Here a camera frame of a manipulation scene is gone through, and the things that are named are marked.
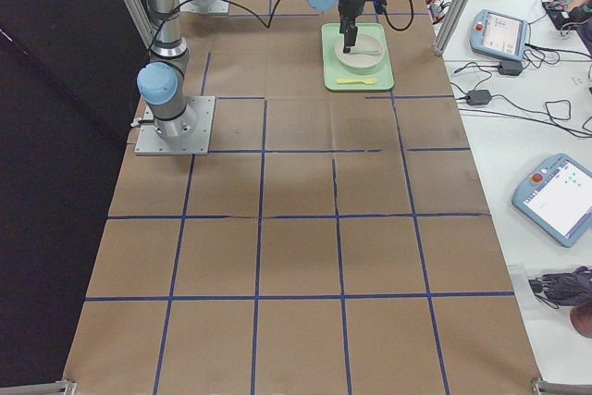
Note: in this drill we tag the yellow plastic fork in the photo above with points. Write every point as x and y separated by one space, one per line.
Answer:
356 81

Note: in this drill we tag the green plastic spoon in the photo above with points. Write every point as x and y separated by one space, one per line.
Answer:
366 52

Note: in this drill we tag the black power brick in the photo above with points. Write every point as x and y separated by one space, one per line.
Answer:
478 97

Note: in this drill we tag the teach pendant near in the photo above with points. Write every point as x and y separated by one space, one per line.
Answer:
556 196

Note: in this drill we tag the teach pendant far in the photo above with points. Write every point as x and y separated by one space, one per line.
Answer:
498 35

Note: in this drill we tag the teach pendant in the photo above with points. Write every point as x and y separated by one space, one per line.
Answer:
498 35
556 196

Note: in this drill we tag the black power adapter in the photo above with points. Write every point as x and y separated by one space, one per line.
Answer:
510 68

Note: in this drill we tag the dark folded umbrella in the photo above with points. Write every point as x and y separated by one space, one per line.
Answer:
563 289

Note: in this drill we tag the light green tray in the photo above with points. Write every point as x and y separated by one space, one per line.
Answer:
334 70

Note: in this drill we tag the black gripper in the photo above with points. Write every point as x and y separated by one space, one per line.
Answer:
349 8

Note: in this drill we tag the white round plate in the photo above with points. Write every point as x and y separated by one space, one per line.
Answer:
359 63

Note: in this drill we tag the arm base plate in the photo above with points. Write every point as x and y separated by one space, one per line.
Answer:
188 134
210 4

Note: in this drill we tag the brown paper table cover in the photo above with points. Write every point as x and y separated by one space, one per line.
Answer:
328 243

